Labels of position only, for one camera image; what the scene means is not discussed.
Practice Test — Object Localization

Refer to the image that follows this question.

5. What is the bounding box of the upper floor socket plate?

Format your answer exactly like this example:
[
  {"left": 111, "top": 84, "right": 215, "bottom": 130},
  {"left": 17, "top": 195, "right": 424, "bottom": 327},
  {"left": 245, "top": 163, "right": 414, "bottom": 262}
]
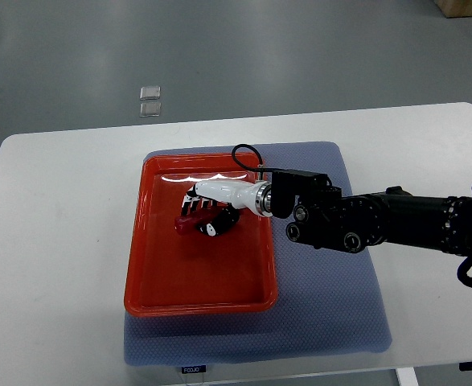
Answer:
[{"left": 139, "top": 85, "right": 161, "bottom": 101}]

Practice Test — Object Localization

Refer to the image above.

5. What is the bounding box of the white table leg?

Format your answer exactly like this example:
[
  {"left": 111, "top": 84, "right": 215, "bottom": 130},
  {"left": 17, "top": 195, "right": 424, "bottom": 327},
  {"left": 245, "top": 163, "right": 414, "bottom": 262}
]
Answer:
[{"left": 396, "top": 368, "right": 419, "bottom": 386}]

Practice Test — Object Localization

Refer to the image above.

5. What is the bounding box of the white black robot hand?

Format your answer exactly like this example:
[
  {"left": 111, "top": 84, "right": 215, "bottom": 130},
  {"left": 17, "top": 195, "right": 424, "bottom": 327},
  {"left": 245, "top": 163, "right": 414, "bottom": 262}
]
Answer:
[{"left": 180, "top": 179, "right": 271, "bottom": 236}]

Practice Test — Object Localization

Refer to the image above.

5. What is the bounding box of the blue-grey textured mat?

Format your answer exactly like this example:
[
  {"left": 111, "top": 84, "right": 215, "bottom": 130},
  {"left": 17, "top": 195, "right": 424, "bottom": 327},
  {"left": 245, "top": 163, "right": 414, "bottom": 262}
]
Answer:
[{"left": 124, "top": 146, "right": 392, "bottom": 367}]

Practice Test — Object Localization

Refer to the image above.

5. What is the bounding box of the cardboard box corner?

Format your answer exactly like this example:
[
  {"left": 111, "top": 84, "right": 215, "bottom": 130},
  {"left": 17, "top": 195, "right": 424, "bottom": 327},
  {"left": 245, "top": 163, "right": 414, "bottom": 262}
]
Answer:
[{"left": 434, "top": 0, "right": 472, "bottom": 18}]

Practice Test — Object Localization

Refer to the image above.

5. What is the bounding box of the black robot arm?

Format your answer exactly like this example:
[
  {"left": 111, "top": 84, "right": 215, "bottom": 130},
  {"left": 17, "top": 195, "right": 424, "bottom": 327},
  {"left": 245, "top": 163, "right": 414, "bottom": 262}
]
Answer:
[{"left": 174, "top": 152, "right": 472, "bottom": 289}]

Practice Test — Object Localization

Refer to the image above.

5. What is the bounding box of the red pepper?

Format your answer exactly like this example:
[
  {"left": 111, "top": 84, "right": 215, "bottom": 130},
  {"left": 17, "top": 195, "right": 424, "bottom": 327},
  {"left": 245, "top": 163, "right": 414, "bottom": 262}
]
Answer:
[{"left": 174, "top": 210, "right": 218, "bottom": 236}]

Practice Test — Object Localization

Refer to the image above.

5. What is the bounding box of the black mat label tag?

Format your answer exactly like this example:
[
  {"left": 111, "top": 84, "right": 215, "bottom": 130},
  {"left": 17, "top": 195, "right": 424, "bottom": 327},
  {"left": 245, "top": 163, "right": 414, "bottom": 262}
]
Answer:
[{"left": 181, "top": 365, "right": 207, "bottom": 375}]

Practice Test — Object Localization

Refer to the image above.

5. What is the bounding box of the red plastic tray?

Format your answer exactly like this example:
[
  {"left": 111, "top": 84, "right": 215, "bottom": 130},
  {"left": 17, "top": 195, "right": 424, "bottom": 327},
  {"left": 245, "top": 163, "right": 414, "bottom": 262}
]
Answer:
[{"left": 124, "top": 150, "right": 278, "bottom": 318}]

